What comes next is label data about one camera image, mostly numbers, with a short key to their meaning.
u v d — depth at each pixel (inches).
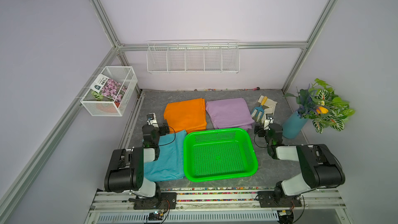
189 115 40.3
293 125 34.1
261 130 32.1
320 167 17.8
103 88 28.5
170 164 32.5
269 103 44.5
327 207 28.9
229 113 41.6
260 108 42.7
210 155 34.2
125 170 18.2
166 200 29.1
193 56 38.8
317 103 25.9
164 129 33.8
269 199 29.0
